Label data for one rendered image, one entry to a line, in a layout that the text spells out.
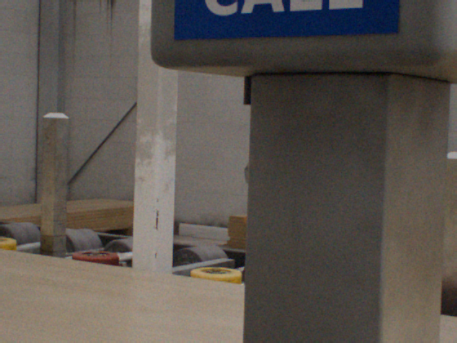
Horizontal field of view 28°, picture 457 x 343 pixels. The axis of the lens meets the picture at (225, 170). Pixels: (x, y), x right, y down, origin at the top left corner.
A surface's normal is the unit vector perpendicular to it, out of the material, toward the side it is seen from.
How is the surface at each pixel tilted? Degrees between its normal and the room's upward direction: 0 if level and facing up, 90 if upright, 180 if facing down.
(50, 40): 90
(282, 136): 90
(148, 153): 90
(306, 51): 105
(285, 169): 90
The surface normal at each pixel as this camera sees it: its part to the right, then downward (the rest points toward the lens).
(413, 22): -0.56, 0.03
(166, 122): 0.83, 0.06
